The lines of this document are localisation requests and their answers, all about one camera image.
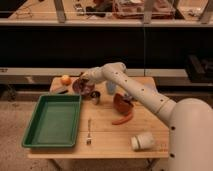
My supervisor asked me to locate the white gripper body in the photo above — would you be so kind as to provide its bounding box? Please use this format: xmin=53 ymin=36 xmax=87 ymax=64
xmin=80 ymin=68 xmax=96 ymax=84

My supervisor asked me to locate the dark red grape bunch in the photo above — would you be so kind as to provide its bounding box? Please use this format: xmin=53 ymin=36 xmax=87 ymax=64
xmin=79 ymin=79 xmax=91 ymax=90

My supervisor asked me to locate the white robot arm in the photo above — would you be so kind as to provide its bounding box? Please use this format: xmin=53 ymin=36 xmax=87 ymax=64
xmin=80 ymin=62 xmax=213 ymax=171

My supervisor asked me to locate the purple bowl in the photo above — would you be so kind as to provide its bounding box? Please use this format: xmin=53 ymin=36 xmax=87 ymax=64
xmin=72 ymin=79 xmax=95 ymax=96

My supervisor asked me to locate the red-brown bowl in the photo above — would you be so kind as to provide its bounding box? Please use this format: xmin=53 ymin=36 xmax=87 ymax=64
xmin=113 ymin=93 xmax=134 ymax=115

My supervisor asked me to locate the blue plastic cup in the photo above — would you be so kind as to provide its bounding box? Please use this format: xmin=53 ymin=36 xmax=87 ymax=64
xmin=106 ymin=81 xmax=116 ymax=95

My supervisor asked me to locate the small metal cup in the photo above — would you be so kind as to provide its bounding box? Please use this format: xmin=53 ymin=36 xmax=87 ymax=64
xmin=91 ymin=91 xmax=101 ymax=105

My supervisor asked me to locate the orange fruit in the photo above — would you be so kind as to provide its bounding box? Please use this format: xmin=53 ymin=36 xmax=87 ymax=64
xmin=61 ymin=75 xmax=72 ymax=85

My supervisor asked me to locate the orange carrot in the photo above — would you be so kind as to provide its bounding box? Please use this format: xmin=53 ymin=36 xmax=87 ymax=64
xmin=112 ymin=113 xmax=133 ymax=125

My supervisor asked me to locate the green plastic tray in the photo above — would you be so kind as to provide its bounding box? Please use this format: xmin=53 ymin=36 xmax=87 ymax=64
xmin=22 ymin=94 xmax=82 ymax=148

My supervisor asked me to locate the metal fork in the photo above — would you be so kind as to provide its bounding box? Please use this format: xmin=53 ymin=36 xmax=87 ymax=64
xmin=86 ymin=118 xmax=92 ymax=145

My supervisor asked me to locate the white cylindrical container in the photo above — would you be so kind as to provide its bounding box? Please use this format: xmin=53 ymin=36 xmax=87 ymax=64
xmin=130 ymin=132 xmax=155 ymax=151

